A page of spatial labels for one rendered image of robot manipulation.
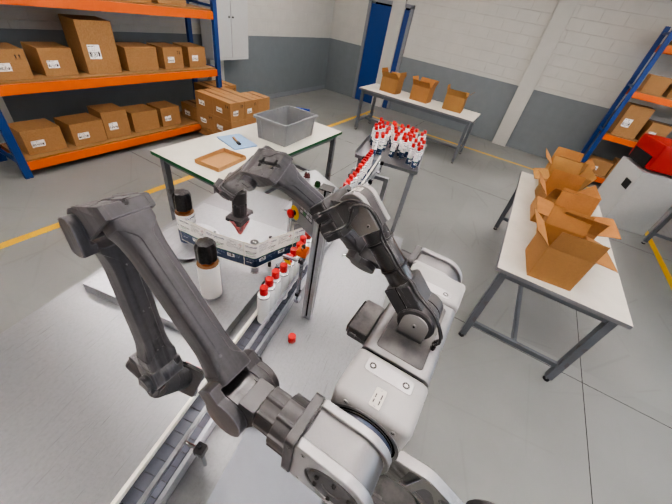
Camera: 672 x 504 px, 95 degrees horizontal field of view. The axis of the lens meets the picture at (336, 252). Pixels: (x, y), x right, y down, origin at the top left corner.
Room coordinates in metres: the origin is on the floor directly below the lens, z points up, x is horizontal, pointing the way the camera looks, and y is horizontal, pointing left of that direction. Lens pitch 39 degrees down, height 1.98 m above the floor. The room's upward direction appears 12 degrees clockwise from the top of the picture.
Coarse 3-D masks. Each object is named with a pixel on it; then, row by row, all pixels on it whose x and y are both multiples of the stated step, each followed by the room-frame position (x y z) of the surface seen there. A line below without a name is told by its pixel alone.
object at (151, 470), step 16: (304, 272) 1.16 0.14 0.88; (256, 320) 0.81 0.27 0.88; (272, 320) 0.82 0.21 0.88; (192, 416) 0.39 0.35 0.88; (208, 416) 0.40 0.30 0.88; (176, 432) 0.34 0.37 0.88; (160, 448) 0.29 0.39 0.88; (160, 464) 0.25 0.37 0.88; (176, 464) 0.26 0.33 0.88; (144, 480) 0.21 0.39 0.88; (160, 480) 0.22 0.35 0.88; (128, 496) 0.17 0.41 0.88
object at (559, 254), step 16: (560, 208) 2.02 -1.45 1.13; (544, 224) 1.94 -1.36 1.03; (560, 224) 1.97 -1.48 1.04; (576, 224) 1.95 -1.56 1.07; (544, 240) 1.78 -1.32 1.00; (560, 240) 1.65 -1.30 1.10; (576, 240) 1.62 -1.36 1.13; (592, 240) 1.87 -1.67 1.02; (528, 256) 1.84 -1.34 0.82; (544, 256) 1.66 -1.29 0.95; (560, 256) 1.64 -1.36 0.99; (576, 256) 1.62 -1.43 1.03; (592, 256) 1.59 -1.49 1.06; (608, 256) 1.73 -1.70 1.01; (528, 272) 1.67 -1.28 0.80; (544, 272) 1.65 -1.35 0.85; (560, 272) 1.62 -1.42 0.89; (576, 272) 1.60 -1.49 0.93
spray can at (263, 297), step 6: (264, 288) 0.81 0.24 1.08; (258, 294) 0.81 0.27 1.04; (264, 294) 0.80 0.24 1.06; (270, 294) 0.83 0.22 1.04; (258, 300) 0.80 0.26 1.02; (264, 300) 0.79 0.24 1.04; (258, 306) 0.80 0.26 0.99; (264, 306) 0.79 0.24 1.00; (258, 312) 0.80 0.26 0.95; (264, 312) 0.79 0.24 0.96; (258, 318) 0.80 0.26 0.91; (264, 318) 0.79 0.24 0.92
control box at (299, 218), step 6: (312, 174) 1.06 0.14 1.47; (318, 174) 1.07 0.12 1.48; (306, 180) 1.00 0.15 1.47; (312, 180) 1.01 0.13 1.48; (318, 180) 1.02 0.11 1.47; (324, 180) 1.03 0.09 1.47; (294, 204) 1.02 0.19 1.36; (294, 216) 1.01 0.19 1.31; (300, 216) 0.98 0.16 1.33; (300, 222) 0.98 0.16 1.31; (306, 222) 0.95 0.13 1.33; (312, 222) 0.92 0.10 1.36; (306, 228) 0.94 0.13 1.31; (312, 228) 0.92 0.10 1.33
